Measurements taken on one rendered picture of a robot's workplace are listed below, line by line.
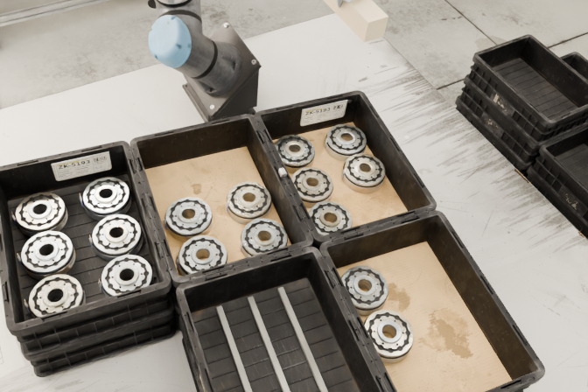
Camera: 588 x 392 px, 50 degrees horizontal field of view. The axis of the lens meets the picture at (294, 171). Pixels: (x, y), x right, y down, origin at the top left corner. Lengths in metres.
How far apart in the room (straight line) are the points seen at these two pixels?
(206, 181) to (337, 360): 0.52
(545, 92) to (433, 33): 1.10
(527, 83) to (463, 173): 0.81
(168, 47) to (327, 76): 0.60
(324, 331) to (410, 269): 0.25
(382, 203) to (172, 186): 0.50
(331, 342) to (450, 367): 0.24
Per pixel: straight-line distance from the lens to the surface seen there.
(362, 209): 1.49
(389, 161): 1.54
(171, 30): 1.61
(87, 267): 1.40
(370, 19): 1.56
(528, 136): 2.34
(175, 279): 1.24
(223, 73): 1.69
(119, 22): 3.36
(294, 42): 2.11
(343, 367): 1.29
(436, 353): 1.35
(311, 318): 1.32
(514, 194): 1.83
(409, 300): 1.39
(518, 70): 2.60
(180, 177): 1.52
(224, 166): 1.54
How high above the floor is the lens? 2.00
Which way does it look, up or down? 50 degrees down
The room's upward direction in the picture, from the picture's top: 8 degrees clockwise
